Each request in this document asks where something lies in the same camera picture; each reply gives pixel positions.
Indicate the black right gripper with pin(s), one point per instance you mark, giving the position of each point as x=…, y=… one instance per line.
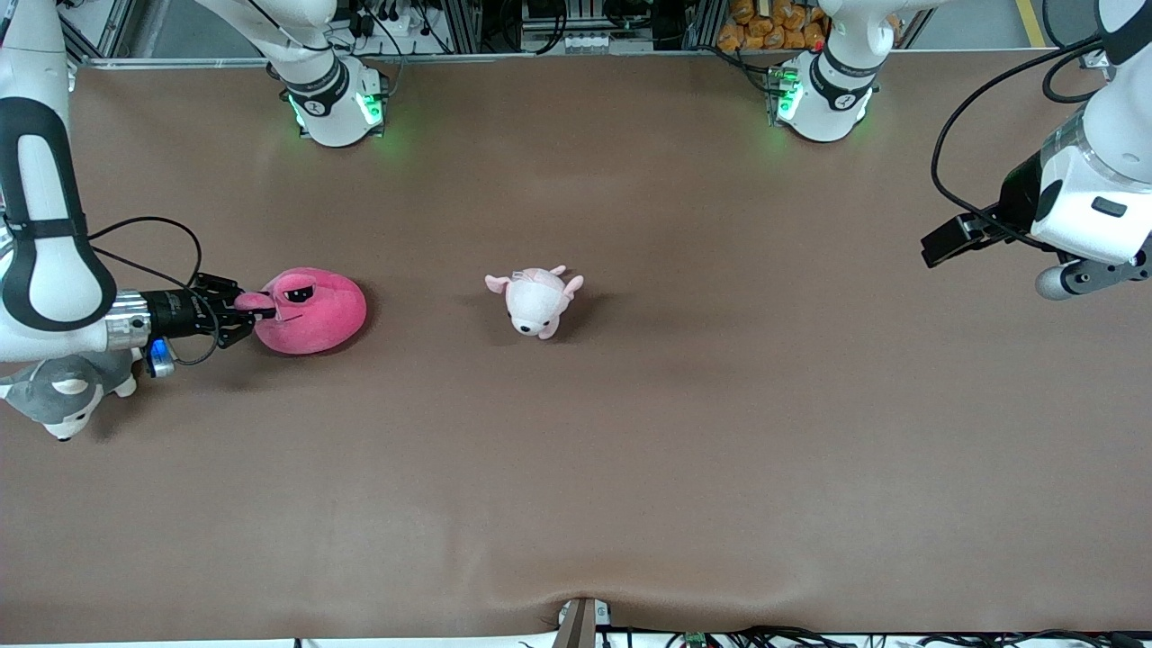
x=176, y=312

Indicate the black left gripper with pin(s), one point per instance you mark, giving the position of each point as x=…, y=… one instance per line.
x=1015, y=196

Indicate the pink round plush toy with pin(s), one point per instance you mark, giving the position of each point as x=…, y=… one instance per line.
x=315, y=322

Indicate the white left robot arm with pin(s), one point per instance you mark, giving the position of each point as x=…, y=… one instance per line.
x=1080, y=198

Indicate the grey white plush husky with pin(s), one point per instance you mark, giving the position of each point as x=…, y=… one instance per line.
x=63, y=400

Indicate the short aluminium profile bar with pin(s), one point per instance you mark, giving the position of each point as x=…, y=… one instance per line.
x=1093, y=58

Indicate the orange packaged items pile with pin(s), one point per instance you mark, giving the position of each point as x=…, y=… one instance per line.
x=765, y=31

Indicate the white pink plush puppy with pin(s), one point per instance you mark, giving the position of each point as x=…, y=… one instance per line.
x=533, y=306

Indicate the white power strip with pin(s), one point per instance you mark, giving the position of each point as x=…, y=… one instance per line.
x=594, y=42

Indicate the small green circuit board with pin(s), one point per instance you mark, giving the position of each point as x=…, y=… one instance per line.
x=695, y=640

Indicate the aluminium frame struts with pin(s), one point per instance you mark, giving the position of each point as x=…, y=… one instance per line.
x=103, y=27

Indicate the brown camera mount post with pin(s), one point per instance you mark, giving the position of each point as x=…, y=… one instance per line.
x=576, y=630

